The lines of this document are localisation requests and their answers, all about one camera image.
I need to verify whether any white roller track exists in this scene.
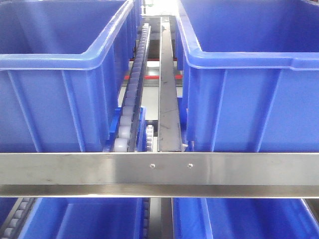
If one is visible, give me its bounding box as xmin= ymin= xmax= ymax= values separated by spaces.
xmin=113 ymin=23 xmax=151 ymax=152

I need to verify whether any lower centre roller track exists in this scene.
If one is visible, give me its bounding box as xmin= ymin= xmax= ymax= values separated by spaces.
xmin=143 ymin=198 xmax=151 ymax=239

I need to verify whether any blue bin upper right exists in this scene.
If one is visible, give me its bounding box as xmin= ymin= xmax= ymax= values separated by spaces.
xmin=176 ymin=0 xmax=319 ymax=152

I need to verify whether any blue bin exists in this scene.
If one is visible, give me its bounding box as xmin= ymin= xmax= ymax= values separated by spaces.
xmin=173 ymin=198 xmax=319 ymax=239
xmin=176 ymin=0 xmax=319 ymax=152
xmin=0 ymin=0 xmax=136 ymax=152
xmin=19 ymin=198 xmax=146 ymax=239

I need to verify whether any blue bin lower right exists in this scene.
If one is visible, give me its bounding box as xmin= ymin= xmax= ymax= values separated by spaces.
xmin=173 ymin=198 xmax=319 ymax=239

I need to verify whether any blue bin upper left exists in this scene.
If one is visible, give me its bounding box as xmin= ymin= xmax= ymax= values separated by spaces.
xmin=0 ymin=0 xmax=136 ymax=152

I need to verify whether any blue bin lower left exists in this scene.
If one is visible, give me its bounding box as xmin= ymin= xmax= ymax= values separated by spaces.
xmin=19 ymin=198 xmax=146 ymax=239

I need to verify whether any lower left roller track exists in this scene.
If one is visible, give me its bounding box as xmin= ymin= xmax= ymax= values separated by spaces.
xmin=0 ymin=197 xmax=35 ymax=239

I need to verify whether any steel divider rail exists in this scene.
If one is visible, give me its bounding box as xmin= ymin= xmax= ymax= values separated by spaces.
xmin=158 ymin=16 xmax=183 ymax=152

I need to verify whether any stainless steel shelf frame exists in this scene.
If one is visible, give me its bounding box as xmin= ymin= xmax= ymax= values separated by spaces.
xmin=0 ymin=152 xmax=319 ymax=198

